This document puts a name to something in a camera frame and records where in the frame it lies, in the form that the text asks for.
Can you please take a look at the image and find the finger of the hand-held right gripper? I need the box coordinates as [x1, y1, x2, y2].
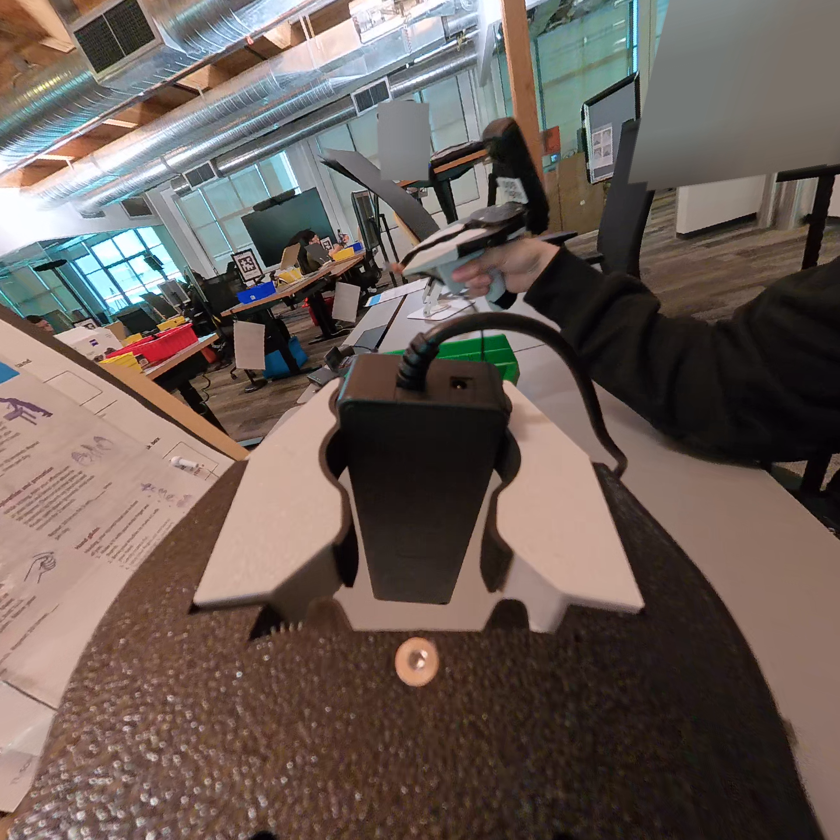
[420, 222, 490, 253]
[400, 246, 476, 290]

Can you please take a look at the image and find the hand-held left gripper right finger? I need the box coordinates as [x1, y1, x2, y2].
[481, 384, 645, 634]

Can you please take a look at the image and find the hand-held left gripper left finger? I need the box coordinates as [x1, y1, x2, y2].
[192, 381, 361, 631]

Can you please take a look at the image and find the green plastic bin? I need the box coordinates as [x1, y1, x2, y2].
[384, 333, 521, 388]

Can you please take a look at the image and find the black power adapter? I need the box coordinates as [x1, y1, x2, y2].
[338, 354, 509, 605]

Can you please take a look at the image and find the person's right forearm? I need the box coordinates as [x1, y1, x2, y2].
[525, 246, 840, 467]

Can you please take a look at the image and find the person's right hand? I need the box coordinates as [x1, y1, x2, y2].
[453, 236, 559, 296]

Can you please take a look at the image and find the wooden standing desk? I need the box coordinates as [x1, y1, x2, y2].
[430, 140, 500, 224]

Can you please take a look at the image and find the white metal laptop stand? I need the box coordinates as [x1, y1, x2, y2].
[407, 276, 476, 322]

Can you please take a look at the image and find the black curved panel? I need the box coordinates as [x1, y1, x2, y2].
[320, 149, 442, 245]

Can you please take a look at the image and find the brown cardboard box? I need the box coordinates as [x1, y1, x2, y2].
[543, 150, 592, 231]

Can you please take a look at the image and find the dark display on stand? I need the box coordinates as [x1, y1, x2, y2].
[351, 190, 383, 253]

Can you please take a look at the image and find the computer monitor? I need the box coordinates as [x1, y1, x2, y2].
[581, 71, 641, 186]

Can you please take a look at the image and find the long wooden desk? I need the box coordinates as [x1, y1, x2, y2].
[222, 252, 368, 342]
[141, 331, 221, 421]

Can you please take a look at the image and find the blue bag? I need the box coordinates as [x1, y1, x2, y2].
[264, 336, 308, 379]

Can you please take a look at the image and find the red ribbed bin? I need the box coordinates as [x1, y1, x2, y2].
[107, 325, 199, 363]

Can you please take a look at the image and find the white instruction sheet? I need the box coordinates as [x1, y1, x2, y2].
[0, 322, 234, 756]

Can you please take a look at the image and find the white cardboard box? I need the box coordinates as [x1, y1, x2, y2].
[56, 326, 122, 358]

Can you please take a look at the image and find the black framed board stand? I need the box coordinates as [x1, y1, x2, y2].
[774, 164, 840, 270]

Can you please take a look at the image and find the ceiling air vent box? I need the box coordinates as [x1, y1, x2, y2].
[69, 0, 161, 81]

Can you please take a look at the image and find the wooden post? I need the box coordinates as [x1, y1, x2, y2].
[500, 0, 546, 178]

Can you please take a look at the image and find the large black wall screen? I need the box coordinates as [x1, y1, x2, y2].
[241, 188, 336, 263]

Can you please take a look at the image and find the silver round ventilation duct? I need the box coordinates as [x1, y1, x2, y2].
[26, 72, 408, 211]

